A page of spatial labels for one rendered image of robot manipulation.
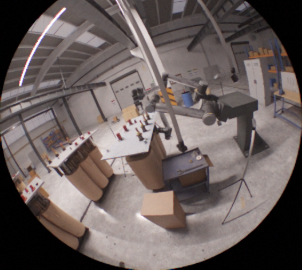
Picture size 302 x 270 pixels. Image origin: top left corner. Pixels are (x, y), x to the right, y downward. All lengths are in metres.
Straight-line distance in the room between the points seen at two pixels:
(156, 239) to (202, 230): 0.75
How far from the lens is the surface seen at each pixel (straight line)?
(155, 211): 1.26
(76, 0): 3.25
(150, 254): 2.18
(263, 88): 5.05
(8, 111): 9.00
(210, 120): 1.51
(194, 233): 2.04
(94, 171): 2.87
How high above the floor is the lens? 2.03
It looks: 17 degrees down
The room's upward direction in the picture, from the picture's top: 23 degrees counter-clockwise
